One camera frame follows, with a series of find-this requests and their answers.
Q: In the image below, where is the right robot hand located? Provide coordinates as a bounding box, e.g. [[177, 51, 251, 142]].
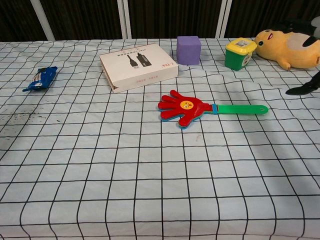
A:
[[279, 16, 320, 96]]

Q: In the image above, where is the red hand clapper green handle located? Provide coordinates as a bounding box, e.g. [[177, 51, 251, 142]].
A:
[[157, 89, 269, 131]]

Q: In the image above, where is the yellow plush toy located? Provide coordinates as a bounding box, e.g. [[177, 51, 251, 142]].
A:
[[253, 29, 320, 71]]

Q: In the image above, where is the green container yellow lid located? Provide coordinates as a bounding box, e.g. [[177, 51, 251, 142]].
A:
[[224, 37, 258, 72]]

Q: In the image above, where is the purple foam cube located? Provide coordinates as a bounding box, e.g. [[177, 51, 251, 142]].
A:
[[176, 35, 202, 66]]

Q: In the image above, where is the white black checkered tablecloth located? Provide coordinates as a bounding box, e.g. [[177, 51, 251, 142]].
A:
[[0, 37, 320, 240]]

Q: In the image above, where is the blue snack packet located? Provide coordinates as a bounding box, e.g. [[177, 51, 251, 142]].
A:
[[22, 66, 58, 93]]

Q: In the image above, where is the white frame pole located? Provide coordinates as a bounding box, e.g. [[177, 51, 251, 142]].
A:
[[29, 0, 56, 41], [116, 0, 133, 40], [214, 0, 233, 39]]

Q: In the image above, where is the white cardboard cable box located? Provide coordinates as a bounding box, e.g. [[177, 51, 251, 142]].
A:
[[98, 43, 179, 94]]

